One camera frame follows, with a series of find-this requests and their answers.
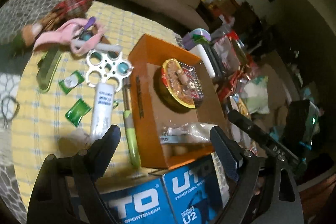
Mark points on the orange cardboard box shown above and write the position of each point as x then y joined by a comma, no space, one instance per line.
151,114

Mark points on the clear plastic bag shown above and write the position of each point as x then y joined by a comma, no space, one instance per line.
189,133

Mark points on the white tube bottle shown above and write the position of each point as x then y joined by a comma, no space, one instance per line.
102,110

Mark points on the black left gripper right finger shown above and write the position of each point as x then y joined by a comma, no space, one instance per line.
278,200

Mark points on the pink fabric toy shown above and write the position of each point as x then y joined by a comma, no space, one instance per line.
66,33

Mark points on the green brown plush toy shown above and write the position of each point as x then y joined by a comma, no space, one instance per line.
27,36

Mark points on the green candy packet lower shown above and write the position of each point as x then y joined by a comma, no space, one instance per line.
75,114

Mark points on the white ring paint palette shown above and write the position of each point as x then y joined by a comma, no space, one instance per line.
102,68

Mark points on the green candy packet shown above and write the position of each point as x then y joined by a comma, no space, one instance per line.
75,114
71,82

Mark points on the white plastic container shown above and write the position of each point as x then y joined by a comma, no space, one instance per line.
200,51

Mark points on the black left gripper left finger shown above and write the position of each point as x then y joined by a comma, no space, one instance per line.
50,199

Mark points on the UFO instant noodle bowl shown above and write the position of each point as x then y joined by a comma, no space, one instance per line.
170,88

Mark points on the green 01 case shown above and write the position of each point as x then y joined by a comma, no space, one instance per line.
47,68

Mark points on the red snack packaging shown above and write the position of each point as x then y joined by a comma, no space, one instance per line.
236,65

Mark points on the grey patterned blanket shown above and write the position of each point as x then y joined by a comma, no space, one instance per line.
14,15

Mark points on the yellow checkered cloth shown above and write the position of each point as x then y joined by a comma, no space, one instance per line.
57,121

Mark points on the purple spoon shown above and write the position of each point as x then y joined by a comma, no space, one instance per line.
91,21

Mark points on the purple lidded container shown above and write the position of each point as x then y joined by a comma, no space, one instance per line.
195,37

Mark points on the blue UTO box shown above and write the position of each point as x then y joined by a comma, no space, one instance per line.
188,194

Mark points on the green candy packet upper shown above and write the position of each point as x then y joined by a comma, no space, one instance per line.
71,82

